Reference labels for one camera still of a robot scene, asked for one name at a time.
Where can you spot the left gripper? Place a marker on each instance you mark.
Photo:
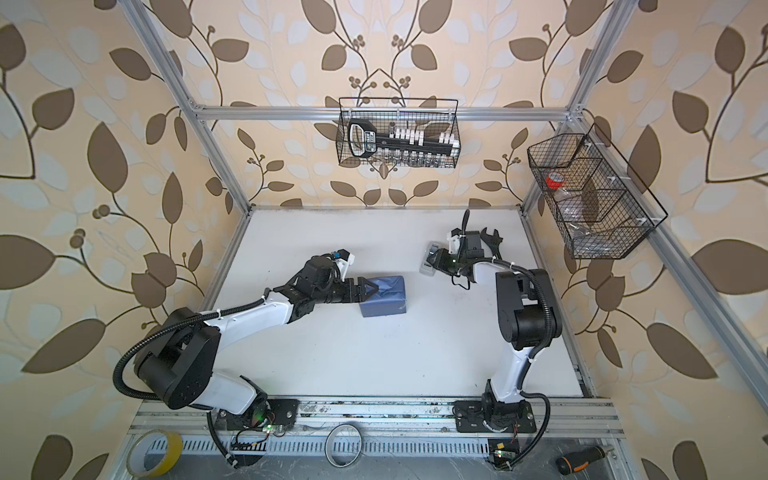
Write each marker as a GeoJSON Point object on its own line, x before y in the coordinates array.
{"type": "Point", "coordinates": [361, 295]}

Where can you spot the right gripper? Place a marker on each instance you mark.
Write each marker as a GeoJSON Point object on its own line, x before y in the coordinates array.
{"type": "Point", "coordinates": [440, 261]}

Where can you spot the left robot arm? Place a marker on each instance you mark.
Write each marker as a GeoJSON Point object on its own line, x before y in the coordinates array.
{"type": "Point", "coordinates": [176, 364]}

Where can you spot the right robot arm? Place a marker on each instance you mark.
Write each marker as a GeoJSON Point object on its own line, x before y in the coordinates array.
{"type": "Point", "coordinates": [528, 322]}

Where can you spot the black adjustable wrench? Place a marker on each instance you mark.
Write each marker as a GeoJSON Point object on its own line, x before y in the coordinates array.
{"type": "Point", "coordinates": [492, 241]}

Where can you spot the red capped plastic item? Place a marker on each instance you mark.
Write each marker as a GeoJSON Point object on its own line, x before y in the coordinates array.
{"type": "Point", "coordinates": [554, 180]}

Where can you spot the orange black screwdriver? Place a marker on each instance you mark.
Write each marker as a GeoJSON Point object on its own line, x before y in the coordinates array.
{"type": "Point", "coordinates": [578, 461]}

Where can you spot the yellow tape roll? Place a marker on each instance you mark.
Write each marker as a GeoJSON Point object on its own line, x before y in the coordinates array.
{"type": "Point", "coordinates": [154, 454]}

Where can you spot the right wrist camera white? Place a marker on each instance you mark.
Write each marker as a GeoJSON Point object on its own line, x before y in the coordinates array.
{"type": "Point", "coordinates": [457, 245]}

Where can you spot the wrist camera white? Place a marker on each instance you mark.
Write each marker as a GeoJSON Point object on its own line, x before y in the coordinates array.
{"type": "Point", "coordinates": [457, 245]}
{"type": "Point", "coordinates": [343, 259]}

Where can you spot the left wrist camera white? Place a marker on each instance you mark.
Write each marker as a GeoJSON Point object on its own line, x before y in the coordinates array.
{"type": "Point", "coordinates": [343, 259]}

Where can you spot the black socket set rail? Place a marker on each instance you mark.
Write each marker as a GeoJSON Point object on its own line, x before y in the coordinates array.
{"type": "Point", "coordinates": [365, 140]}

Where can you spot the back wire basket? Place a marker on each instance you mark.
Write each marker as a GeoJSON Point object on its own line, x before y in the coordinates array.
{"type": "Point", "coordinates": [432, 114]}

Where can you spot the wire basket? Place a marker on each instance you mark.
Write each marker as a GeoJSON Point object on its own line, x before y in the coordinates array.
{"type": "Point", "coordinates": [432, 114]}
{"type": "Point", "coordinates": [604, 209]}

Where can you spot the right wire basket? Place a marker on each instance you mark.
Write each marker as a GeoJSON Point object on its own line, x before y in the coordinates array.
{"type": "Point", "coordinates": [604, 209]}

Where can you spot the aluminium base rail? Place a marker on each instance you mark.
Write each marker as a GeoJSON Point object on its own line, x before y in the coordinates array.
{"type": "Point", "coordinates": [388, 426]}

